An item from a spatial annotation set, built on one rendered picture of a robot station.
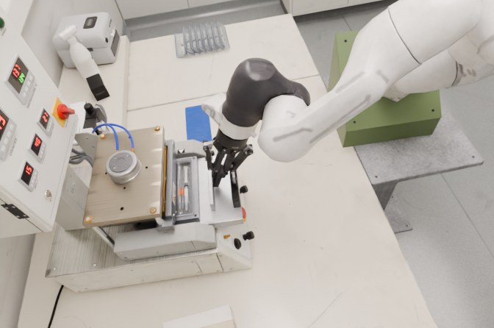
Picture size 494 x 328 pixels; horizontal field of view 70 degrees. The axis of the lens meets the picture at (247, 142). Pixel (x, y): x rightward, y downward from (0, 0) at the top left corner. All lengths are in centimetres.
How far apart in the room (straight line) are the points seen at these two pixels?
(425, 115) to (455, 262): 95
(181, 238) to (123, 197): 17
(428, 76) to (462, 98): 187
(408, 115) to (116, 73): 124
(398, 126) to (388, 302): 59
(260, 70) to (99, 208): 50
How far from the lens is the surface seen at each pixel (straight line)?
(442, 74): 98
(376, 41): 63
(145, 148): 98
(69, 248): 113
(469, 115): 274
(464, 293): 208
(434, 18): 62
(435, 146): 146
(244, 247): 112
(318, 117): 63
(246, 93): 69
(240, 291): 113
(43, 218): 86
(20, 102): 85
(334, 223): 121
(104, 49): 177
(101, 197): 93
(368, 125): 132
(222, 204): 99
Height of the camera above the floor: 184
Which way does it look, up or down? 52 degrees down
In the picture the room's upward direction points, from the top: 8 degrees counter-clockwise
